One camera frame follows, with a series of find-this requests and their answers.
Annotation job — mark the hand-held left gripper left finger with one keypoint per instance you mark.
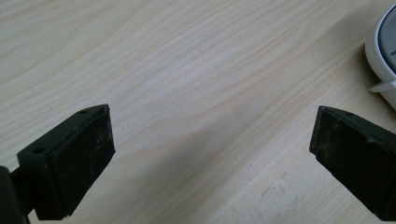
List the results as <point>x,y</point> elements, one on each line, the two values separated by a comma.
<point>68,165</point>

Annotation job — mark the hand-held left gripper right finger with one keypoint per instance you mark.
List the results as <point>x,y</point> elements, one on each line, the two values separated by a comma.
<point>358,155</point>

